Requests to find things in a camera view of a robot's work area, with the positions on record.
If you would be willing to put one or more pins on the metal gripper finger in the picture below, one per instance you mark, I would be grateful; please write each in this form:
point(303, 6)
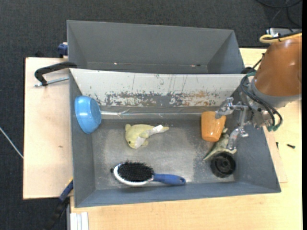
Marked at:
point(236, 135)
point(224, 109)

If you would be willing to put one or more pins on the green toy dinosaur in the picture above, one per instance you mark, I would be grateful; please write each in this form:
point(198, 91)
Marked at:
point(219, 147)

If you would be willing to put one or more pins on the orange cup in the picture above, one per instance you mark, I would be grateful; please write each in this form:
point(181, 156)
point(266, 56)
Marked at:
point(212, 128)

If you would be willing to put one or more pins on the black round spool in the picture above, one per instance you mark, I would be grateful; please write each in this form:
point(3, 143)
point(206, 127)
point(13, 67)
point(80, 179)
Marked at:
point(223, 165)

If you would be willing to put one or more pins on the small black screw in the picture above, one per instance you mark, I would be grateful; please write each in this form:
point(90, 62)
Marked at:
point(291, 146)

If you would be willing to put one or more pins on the grey metal bin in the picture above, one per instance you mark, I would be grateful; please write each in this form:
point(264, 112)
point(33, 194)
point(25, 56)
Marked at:
point(168, 150)

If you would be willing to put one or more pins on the yellow plush dolphin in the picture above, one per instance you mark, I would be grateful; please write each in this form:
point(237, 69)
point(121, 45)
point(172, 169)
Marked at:
point(138, 134)

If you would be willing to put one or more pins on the blue and white hairbrush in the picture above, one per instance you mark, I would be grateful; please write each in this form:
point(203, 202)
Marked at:
point(136, 174)

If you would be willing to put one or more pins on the blue bowl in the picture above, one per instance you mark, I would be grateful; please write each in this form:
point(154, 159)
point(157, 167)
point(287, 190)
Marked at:
point(87, 115)

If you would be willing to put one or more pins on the pale wood board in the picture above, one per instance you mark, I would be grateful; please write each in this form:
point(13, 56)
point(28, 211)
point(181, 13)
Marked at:
point(45, 133)

